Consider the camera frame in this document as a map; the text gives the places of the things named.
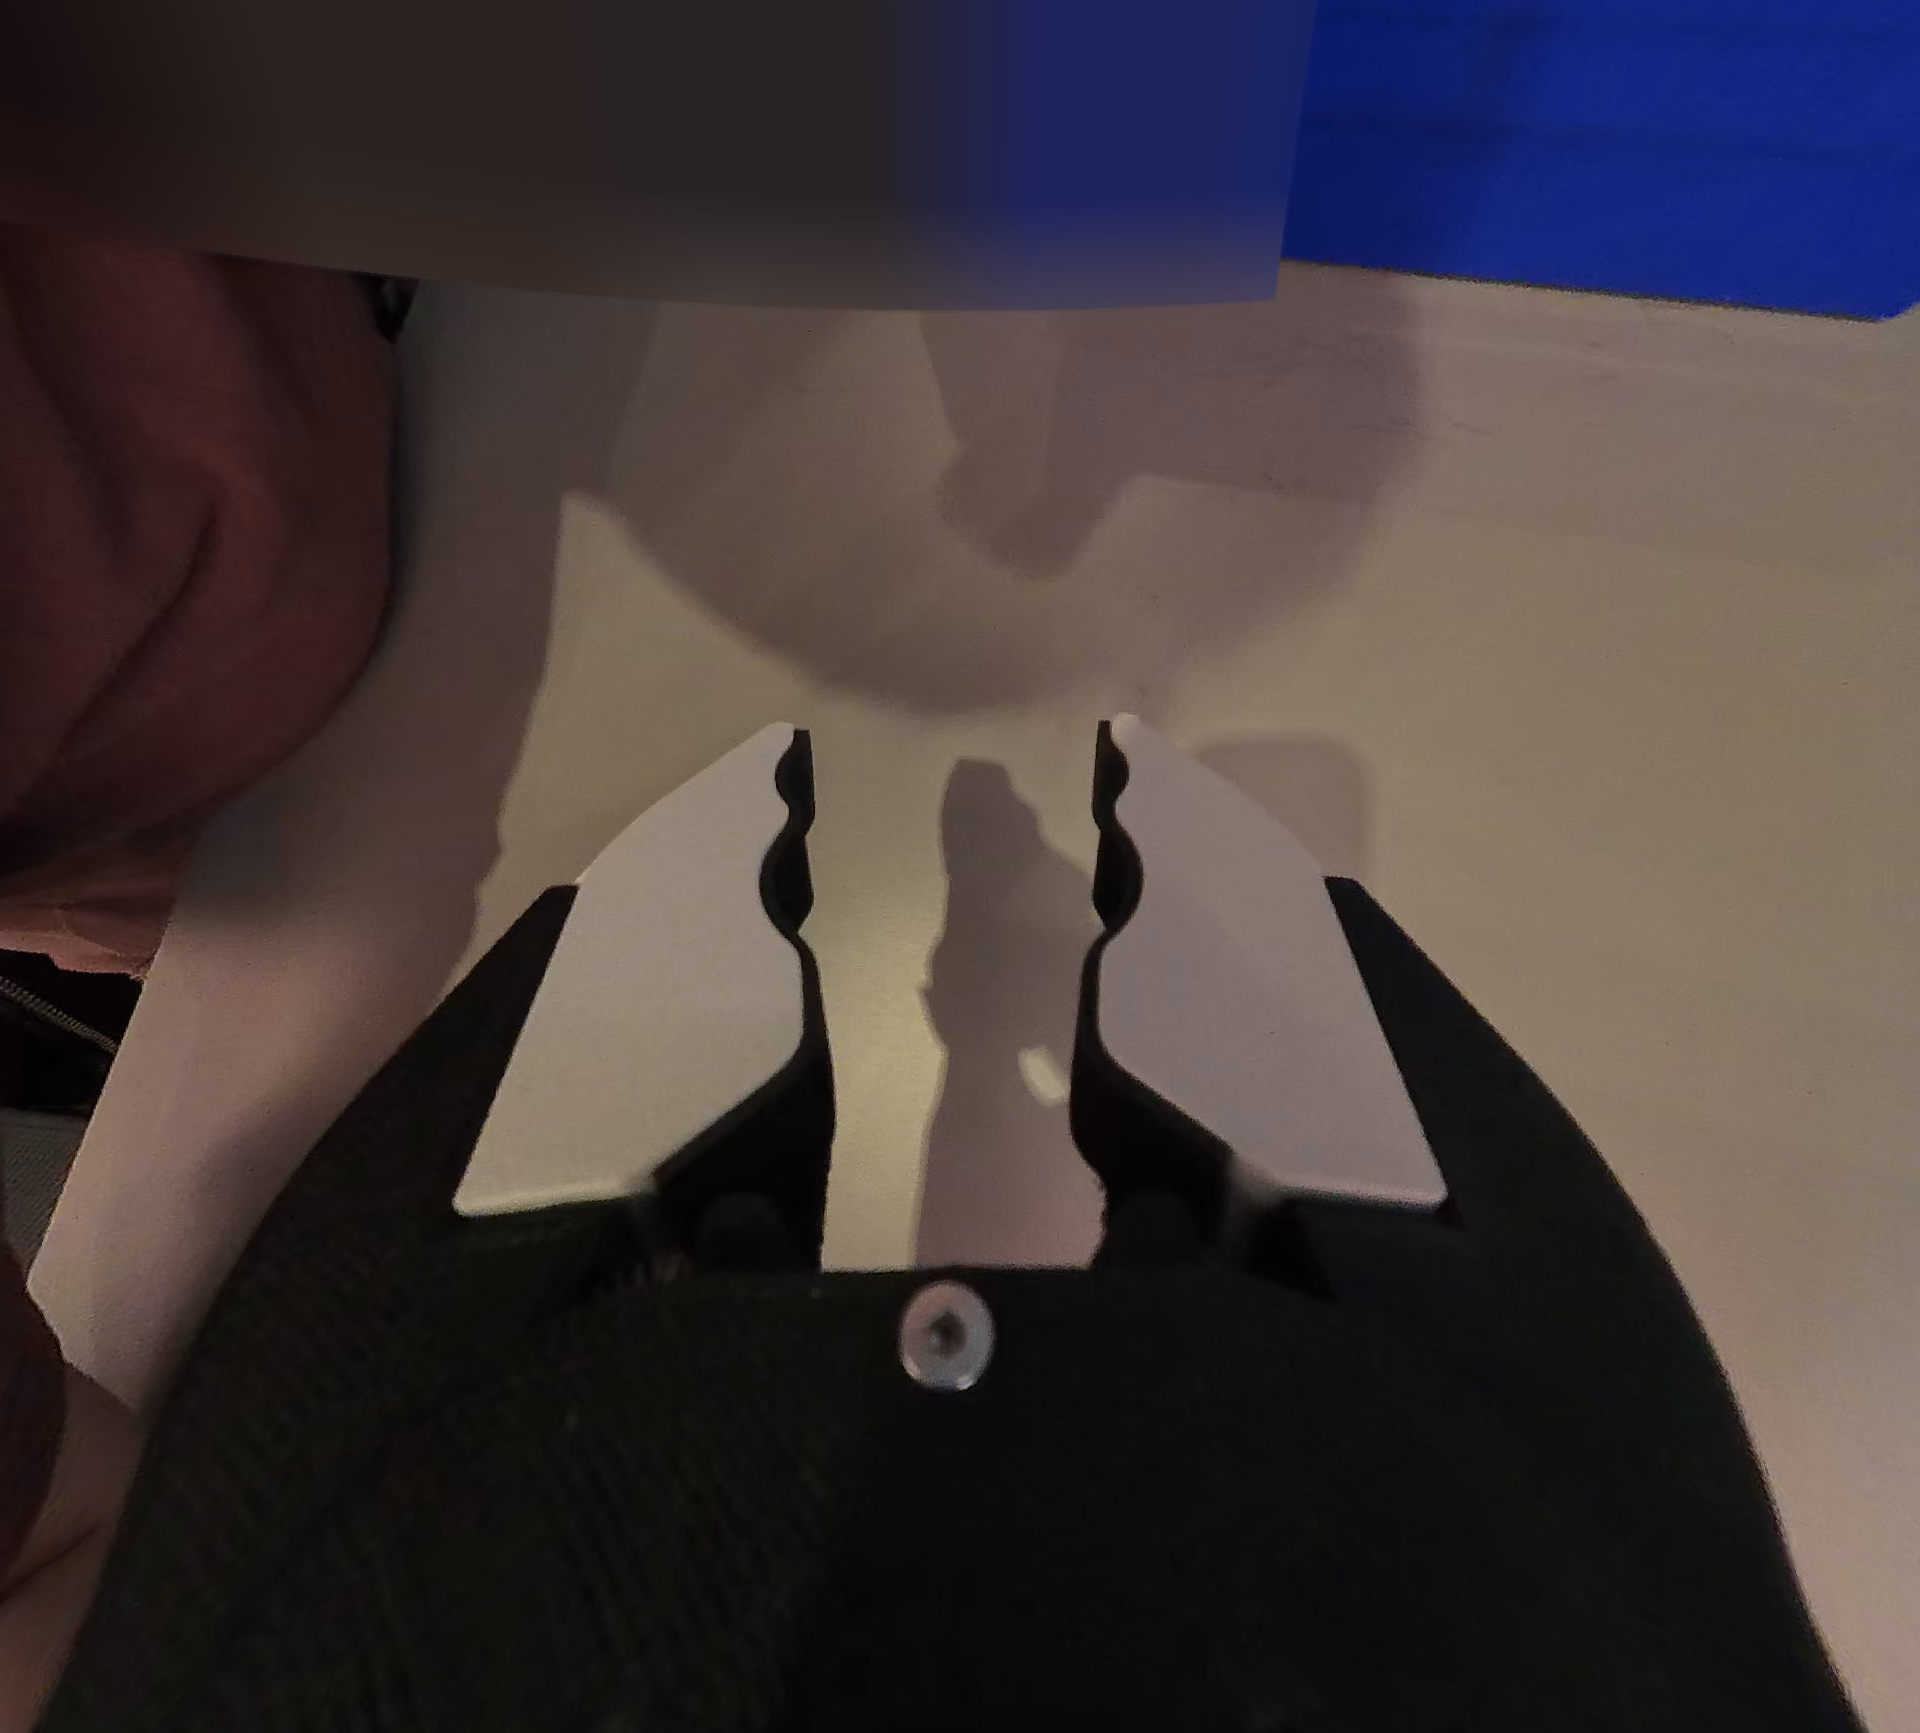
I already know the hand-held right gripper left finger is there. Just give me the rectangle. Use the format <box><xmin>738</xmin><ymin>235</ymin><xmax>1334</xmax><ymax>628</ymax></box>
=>
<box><xmin>452</xmin><ymin>722</ymin><xmax>834</xmax><ymax>1277</ymax></box>

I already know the person's maroon shirt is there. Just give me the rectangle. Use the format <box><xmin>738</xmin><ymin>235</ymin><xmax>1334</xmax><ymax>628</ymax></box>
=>
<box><xmin>0</xmin><ymin>235</ymin><xmax>408</xmax><ymax>1554</ymax></box>

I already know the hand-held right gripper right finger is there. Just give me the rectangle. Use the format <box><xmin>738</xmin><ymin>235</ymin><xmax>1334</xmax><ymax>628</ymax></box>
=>
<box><xmin>1069</xmin><ymin>716</ymin><xmax>1452</xmax><ymax>1262</ymax></box>

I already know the blue divided plastic bin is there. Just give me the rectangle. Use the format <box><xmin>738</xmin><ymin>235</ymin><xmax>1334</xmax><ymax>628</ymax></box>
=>
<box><xmin>1290</xmin><ymin>0</ymin><xmax>1920</xmax><ymax>324</ymax></box>

